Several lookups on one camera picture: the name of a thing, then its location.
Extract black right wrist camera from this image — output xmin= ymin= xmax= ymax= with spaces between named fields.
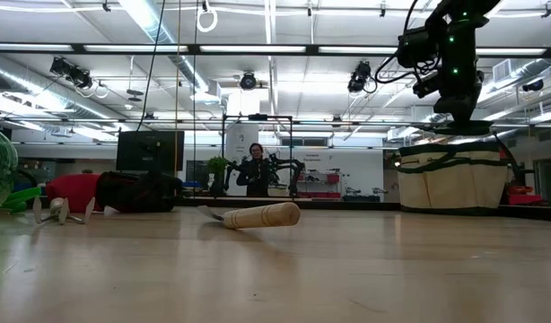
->
xmin=396 ymin=25 xmax=443 ymax=69

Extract black aluminium table frame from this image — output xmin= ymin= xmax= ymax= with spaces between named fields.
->
xmin=0 ymin=195 xmax=551 ymax=223

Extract black beam with light strips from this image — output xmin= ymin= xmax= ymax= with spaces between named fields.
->
xmin=0 ymin=41 xmax=551 ymax=57

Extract black ceiling spotlight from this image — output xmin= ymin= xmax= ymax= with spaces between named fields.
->
xmin=238 ymin=70 xmax=258 ymax=92
xmin=520 ymin=78 xmax=546 ymax=93
xmin=346 ymin=60 xmax=378 ymax=95
xmin=49 ymin=57 xmax=93 ymax=90

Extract white coiled hanging cable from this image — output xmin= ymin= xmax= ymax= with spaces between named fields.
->
xmin=196 ymin=0 xmax=219 ymax=34

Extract person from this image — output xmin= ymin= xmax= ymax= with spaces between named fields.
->
xmin=235 ymin=142 xmax=275 ymax=198

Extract distant black rig frame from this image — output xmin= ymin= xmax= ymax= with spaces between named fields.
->
xmin=220 ymin=113 xmax=295 ymax=198

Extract three-prong hand cultivator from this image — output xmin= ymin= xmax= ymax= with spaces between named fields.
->
xmin=31 ymin=196 xmax=98 ymax=226

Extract distant green plant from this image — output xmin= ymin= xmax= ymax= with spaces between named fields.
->
xmin=206 ymin=155 xmax=230 ymax=197

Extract beige green canvas gardening bag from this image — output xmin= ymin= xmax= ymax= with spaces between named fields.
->
xmin=390 ymin=141 xmax=511 ymax=217

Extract red crates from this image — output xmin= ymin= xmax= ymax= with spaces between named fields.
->
xmin=508 ymin=181 xmax=545 ymax=206

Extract distant shelf red bins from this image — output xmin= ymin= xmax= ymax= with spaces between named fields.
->
xmin=297 ymin=170 xmax=342 ymax=199

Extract black monitor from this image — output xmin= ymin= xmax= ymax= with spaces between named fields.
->
xmin=115 ymin=130 xmax=186 ymax=173

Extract black hanging cable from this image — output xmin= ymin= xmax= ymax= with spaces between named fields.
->
xmin=135 ymin=0 xmax=168 ymax=132

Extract hand trowel wooden handle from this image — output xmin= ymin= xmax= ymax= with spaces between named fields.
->
xmin=196 ymin=201 xmax=302 ymax=231

